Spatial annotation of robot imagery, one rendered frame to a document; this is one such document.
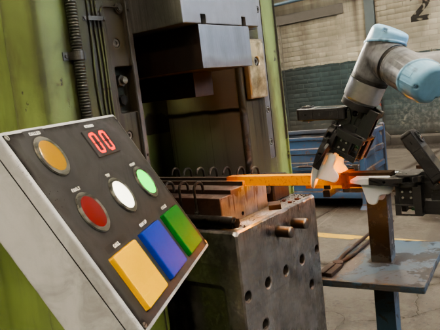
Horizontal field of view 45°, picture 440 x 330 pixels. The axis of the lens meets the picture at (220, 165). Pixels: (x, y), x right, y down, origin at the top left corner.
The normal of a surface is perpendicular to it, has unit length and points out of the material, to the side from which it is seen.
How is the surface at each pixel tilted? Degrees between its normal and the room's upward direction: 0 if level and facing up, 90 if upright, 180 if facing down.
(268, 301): 90
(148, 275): 60
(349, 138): 90
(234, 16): 90
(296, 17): 90
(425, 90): 115
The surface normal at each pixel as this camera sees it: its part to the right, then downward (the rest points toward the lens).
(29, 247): -0.18, 0.15
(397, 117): -0.61, 0.21
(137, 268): 0.79, -0.57
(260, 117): 0.81, -0.01
